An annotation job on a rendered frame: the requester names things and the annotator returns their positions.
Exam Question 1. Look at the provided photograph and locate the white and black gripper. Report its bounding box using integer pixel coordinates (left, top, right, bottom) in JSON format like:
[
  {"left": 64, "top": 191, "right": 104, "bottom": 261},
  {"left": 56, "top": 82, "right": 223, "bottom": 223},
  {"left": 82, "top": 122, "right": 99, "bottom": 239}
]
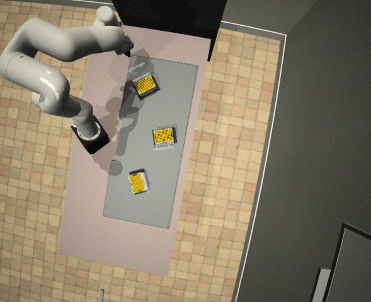
[{"left": 115, "top": 29, "right": 134, "bottom": 58}]

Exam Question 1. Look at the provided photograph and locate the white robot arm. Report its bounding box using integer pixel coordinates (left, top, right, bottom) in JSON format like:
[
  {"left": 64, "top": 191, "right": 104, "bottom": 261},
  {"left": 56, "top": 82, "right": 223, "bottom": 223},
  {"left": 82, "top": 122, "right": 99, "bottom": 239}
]
[{"left": 0, "top": 6, "right": 126, "bottom": 141}]

